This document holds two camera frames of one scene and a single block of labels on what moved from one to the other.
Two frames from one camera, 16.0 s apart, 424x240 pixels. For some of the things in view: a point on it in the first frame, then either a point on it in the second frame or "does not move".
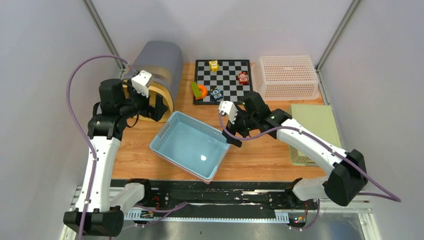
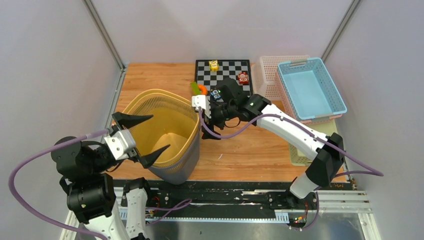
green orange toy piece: x=203 y=90 does not move
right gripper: x=233 y=128 to x=211 y=122
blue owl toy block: x=216 y=93 does not move
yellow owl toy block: x=213 y=65 does not move
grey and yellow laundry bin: x=163 y=60 to x=180 y=131
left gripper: x=155 y=112 to x=129 y=120
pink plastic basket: x=208 y=181 to x=317 y=121
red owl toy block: x=243 y=78 does not move
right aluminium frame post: x=350 y=12 does not move
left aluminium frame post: x=93 y=12 does not move
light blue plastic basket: x=192 y=144 to x=310 y=89
